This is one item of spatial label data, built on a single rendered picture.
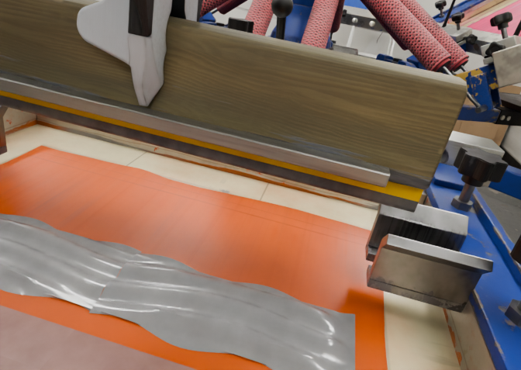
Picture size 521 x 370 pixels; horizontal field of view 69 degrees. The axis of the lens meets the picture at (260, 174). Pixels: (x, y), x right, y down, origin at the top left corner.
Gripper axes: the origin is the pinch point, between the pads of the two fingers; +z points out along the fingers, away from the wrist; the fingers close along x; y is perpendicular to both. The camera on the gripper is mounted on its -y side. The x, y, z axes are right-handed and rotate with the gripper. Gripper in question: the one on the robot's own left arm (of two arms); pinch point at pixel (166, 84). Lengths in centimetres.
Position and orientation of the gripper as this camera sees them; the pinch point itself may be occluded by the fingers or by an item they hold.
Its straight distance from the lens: 30.9
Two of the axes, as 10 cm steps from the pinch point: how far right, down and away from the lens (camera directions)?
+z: -1.7, 8.9, 4.3
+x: -2.2, 3.9, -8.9
